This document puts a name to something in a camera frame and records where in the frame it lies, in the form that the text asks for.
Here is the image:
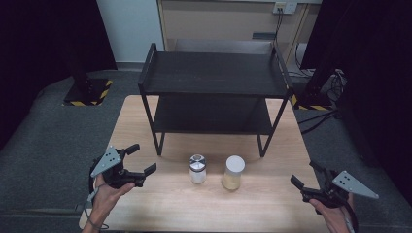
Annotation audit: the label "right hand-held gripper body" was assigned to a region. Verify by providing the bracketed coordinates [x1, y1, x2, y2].
[300, 166, 380, 210]

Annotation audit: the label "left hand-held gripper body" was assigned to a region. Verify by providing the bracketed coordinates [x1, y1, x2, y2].
[89, 145, 146, 190]

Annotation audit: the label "silver-lid jar of white powder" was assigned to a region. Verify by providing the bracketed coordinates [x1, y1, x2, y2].
[189, 153, 208, 185]

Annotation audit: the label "white-lid jar of yellow powder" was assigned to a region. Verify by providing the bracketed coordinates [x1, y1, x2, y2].
[221, 154, 246, 191]

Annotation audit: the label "black two-tier metal shelf rack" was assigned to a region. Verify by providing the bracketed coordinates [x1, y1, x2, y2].
[137, 42, 295, 158]

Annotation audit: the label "person's left hand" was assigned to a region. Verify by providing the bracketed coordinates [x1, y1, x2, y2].
[91, 174, 136, 225]

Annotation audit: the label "person's right hand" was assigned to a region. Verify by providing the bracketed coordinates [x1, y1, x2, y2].
[308, 193, 356, 233]

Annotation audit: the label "grey tape strip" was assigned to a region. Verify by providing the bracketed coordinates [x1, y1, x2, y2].
[75, 201, 95, 214]

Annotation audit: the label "black stand base, striped tape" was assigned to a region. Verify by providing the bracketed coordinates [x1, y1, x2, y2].
[291, 69, 333, 112]
[62, 64, 114, 107]

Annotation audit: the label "dark curtain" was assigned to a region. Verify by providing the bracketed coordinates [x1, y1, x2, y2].
[300, 0, 412, 206]
[0, 0, 119, 150]

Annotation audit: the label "beige wooden cabinet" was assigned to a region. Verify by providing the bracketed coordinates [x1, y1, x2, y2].
[156, 0, 323, 63]

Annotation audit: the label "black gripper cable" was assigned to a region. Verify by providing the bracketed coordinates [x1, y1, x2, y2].
[342, 200, 360, 233]
[87, 157, 100, 196]

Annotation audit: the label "grey wrist cord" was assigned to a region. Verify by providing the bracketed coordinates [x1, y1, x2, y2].
[85, 183, 111, 231]

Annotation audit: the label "black floor cables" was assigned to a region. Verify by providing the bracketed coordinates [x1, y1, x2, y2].
[296, 109, 340, 136]

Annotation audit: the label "tangled cable bundle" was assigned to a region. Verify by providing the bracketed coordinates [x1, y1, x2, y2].
[325, 68, 348, 102]

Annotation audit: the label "small grey wall box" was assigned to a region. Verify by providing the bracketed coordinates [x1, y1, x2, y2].
[252, 31, 277, 41]

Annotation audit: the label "black cable from wall outlet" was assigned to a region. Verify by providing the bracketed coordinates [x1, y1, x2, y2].
[274, 8, 285, 45]

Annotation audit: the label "white wall outlet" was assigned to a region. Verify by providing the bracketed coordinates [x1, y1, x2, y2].
[272, 1, 297, 15]

